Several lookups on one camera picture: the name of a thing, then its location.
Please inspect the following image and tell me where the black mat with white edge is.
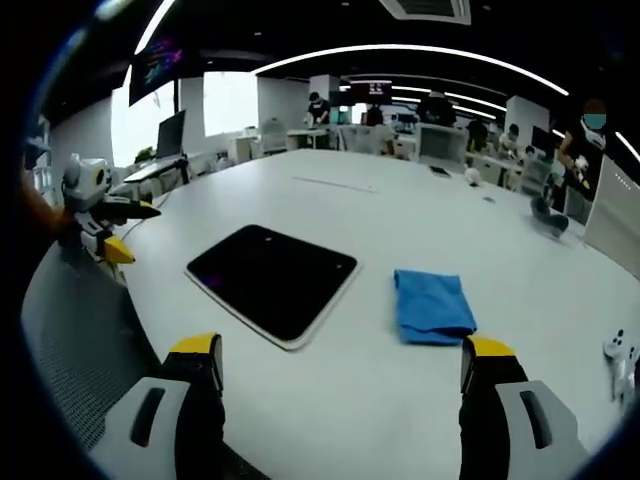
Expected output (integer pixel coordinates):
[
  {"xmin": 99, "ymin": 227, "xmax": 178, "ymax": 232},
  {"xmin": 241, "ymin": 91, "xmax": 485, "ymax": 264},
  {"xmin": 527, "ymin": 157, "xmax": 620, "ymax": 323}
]
[{"xmin": 184, "ymin": 223, "xmax": 363, "ymax": 352}]

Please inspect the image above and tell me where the laptop on stand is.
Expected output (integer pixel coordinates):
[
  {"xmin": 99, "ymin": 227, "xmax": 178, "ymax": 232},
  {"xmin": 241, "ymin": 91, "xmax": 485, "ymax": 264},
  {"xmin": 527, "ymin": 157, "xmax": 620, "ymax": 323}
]
[{"xmin": 122, "ymin": 109, "xmax": 194, "ymax": 185}]

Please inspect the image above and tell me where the hanging display screen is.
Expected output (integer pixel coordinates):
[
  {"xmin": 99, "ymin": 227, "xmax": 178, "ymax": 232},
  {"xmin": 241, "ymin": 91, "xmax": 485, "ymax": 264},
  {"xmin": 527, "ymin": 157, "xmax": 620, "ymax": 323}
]
[{"xmin": 128, "ymin": 33, "xmax": 189, "ymax": 108}]

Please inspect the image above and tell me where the distant monitor screen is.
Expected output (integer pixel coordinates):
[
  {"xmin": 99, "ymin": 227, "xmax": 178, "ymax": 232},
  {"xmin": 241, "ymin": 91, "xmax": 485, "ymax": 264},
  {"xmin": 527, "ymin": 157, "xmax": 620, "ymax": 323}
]
[{"xmin": 349, "ymin": 82, "xmax": 394, "ymax": 106}]

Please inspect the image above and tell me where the white partition panel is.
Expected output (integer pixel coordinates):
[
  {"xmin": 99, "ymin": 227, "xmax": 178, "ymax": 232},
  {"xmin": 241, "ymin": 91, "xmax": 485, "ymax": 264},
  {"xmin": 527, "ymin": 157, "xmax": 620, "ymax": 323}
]
[{"xmin": 582, "ymin": 152, "xmax": 640, "ymax": 281}]

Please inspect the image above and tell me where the ceiling air vent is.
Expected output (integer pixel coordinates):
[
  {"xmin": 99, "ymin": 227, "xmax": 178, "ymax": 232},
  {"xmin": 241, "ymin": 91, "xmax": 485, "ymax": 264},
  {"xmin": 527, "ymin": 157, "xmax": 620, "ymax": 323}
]
[{"xmin": 378, "ymin": 0, "xmax": 472, "ymax": 26}]

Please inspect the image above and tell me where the white game controller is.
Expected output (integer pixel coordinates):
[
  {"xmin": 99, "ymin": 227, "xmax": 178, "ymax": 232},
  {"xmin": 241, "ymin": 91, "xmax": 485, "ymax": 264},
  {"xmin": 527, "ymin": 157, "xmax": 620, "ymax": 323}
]
[{"xmin": 602, "ymin": 328, "xmax": 640, "ymax": 404}]

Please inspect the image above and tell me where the grey office chair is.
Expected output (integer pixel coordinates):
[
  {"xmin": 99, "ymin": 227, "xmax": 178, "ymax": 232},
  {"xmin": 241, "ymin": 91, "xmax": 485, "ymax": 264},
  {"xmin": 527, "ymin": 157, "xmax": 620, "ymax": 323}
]
[{"xmin": 259, "ymin": 118, "xmax": 289, "ymax": 155}]

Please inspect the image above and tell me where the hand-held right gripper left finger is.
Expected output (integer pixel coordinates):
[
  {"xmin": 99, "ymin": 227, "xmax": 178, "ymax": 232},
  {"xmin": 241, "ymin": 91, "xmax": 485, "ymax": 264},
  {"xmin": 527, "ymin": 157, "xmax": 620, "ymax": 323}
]
[{"xmin": 90, "ymin": 332, "xmax": 227, "ymax": 480}]

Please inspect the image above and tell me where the mesh office chair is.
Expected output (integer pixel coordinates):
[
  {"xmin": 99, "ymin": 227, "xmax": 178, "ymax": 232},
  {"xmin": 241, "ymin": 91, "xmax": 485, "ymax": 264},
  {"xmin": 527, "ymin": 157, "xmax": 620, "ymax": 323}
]
[{"xmin": 20, "ymin": 239, "xmax": 166, "ymax": 451}]

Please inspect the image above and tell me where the blue cleaning cloth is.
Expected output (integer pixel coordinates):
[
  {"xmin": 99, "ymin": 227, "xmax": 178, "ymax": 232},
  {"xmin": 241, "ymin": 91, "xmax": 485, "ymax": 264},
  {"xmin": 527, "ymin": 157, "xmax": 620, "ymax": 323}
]
[{"xmin": 393, "ymin": 269, "xmax": 478, "ymax": 346}]

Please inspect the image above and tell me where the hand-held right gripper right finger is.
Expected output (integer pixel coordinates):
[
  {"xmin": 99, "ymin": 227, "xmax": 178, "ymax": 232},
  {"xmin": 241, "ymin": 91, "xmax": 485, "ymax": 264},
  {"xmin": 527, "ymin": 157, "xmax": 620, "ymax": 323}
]
[{"xmin": 458, "ymin": 334, "xmax": 594, "ymax": 480}]

